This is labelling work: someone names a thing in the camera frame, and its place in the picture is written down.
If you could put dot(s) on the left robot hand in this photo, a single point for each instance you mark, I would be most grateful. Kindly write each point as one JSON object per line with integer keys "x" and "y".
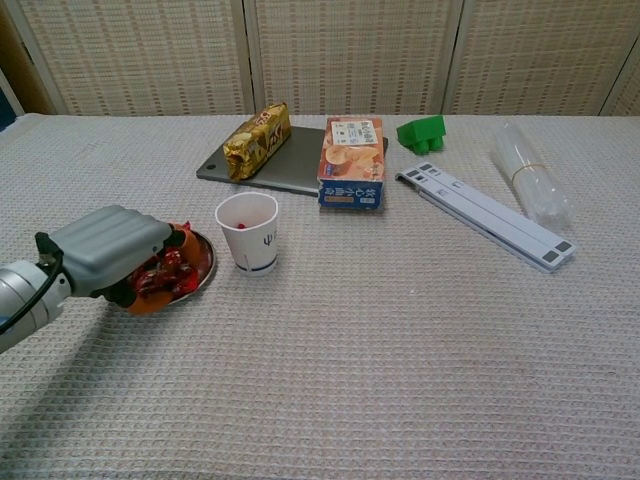
{"x": 105, "y": 250}

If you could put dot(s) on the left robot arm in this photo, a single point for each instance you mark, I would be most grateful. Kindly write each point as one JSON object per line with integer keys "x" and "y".
{"x": 25, "y": 295}

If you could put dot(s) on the white paper cup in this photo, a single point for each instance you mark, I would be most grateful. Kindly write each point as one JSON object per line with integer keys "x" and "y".
{"x": 250, "y": 250}

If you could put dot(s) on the round metal plate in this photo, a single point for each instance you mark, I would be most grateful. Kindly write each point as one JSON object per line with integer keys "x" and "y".
{"x": 207, "y": 255}

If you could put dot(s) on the golden snack pack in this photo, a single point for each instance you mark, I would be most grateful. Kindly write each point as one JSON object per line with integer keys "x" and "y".
{"x": 255, "y": 145}

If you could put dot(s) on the woven folding screen panel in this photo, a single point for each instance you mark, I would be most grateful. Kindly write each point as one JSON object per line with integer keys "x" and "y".
{"x": 350, "y": 55}
{"x": 630, "y": 95}
{"x": 540, "y": 55}
{"x": 135, "y": 55}

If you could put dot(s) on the brown wooden board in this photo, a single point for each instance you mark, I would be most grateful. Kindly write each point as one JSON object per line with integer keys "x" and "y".
{"x": 20, "y": 65}

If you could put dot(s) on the grey laptop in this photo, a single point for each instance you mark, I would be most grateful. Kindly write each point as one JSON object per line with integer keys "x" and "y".
{"x": 295, "y": 165}

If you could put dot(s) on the orange biscuit box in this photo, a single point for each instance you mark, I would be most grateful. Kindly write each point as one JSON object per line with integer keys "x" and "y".
{"x": 350, "y": 160}

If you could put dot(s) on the beige waffle tablecloth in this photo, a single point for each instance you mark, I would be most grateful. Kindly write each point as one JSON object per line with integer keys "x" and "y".
{"x": 350, "y": 350}

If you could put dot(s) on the green plastic block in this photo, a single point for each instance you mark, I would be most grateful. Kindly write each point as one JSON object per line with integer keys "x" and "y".
{"x": 417, "y": 132}

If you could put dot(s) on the white folding laptop stand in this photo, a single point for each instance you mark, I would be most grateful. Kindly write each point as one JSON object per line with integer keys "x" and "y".
{"x": 490, "y": 215}

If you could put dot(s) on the yellow rubber band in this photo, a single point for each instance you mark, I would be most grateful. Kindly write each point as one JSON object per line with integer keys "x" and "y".
{"x": 516, "y": 173}

